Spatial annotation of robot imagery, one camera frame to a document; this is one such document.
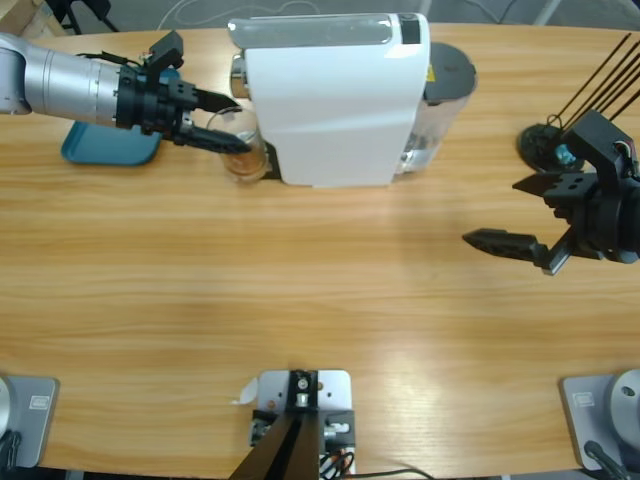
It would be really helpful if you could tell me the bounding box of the white cable on floor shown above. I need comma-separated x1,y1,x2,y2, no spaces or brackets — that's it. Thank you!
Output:
158,0,321,29

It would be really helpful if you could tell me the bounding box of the white block with dark post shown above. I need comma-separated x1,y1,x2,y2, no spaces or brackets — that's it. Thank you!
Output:
229,368,357,480

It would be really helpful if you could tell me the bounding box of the black chair frame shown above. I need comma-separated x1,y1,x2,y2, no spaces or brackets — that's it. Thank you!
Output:
47,0,121,35

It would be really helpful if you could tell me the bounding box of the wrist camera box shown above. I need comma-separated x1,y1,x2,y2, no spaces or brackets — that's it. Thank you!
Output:
559,109,640,201
144,29,185,84

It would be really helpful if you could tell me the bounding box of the grey coffee machine lever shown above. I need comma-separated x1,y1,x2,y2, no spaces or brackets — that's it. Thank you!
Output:
227,13,396,49

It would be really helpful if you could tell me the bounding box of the black cable at mount block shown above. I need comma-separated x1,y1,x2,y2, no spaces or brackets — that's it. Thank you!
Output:
357,467,434,480

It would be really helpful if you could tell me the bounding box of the black capsule holder with rods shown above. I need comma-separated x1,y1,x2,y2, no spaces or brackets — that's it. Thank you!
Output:
517,32,640,169

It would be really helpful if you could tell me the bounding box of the white paper tag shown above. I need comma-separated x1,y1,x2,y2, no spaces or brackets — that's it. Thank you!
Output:
230,377,260,406

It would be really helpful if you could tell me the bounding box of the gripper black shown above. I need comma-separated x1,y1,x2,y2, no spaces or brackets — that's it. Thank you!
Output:
113,65,252,155
462,172,624,277

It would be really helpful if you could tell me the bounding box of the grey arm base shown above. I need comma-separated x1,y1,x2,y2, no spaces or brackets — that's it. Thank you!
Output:
0,375,60,469
558,368,640,471

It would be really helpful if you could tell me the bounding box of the white capsule coffee machine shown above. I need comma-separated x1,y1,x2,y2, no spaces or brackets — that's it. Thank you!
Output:
227,12,432,190

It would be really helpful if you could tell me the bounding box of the black base cable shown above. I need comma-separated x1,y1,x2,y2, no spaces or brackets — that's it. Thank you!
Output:
0,430,24,470
583,440,629,480

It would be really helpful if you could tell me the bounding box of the clear water tank dark lid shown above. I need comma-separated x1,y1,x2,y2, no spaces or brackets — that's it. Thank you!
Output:
394,42,479,176

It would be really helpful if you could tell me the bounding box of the clear drinking glass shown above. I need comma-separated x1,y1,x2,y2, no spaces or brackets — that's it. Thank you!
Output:
203,108,269,185

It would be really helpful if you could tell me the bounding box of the wooden crate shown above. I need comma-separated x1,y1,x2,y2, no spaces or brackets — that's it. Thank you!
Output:
0,0,66,44

